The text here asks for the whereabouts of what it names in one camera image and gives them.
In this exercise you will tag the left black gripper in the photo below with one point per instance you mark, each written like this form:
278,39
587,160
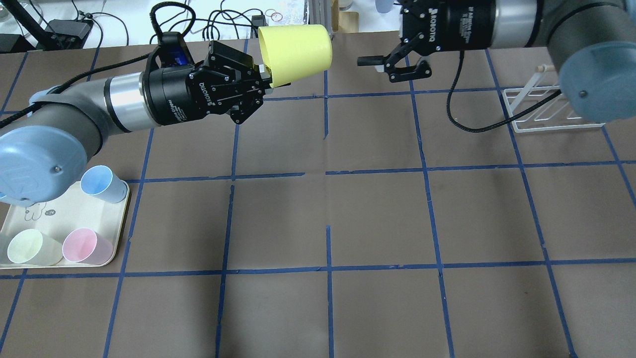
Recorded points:
174,94

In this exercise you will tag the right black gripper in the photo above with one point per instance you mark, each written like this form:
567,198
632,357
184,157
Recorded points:
464,25

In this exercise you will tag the yellow plastic cup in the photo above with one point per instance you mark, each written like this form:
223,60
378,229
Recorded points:
294,52

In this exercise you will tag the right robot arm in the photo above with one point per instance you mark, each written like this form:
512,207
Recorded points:
592,44

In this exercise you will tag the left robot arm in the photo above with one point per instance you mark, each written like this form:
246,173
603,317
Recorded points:
46,151

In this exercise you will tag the blue cup on desk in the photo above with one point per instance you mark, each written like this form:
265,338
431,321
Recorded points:
384,6

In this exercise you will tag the blue cup near pink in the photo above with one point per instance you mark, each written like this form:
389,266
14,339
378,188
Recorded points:
102,183

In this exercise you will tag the pink plastic cup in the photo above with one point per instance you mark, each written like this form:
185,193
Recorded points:
85,246

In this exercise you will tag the cream plastic cup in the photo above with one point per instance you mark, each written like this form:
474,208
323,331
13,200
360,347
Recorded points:
32,247

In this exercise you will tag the wooden mug tree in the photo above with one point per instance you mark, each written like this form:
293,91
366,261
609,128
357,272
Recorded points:
344,20

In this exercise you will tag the beige serving tray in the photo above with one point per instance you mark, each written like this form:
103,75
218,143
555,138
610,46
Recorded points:
73,210

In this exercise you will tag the aluminium frame post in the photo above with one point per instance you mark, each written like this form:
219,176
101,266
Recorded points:
320,12

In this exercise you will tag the white wire cup rack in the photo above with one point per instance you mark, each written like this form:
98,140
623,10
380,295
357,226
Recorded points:
555,115

